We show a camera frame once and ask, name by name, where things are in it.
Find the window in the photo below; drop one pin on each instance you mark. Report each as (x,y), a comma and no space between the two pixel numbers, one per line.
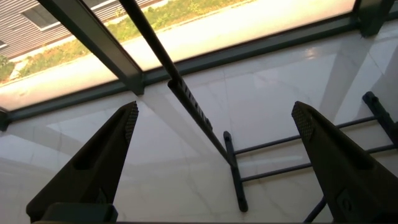
(93,46)

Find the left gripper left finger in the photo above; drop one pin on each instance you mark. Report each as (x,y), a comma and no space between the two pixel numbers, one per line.
(90,174)

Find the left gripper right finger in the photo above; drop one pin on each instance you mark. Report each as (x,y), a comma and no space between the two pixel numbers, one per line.
(348,174)

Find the black clothes rack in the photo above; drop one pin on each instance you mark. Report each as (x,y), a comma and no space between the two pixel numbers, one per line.
(189,102)

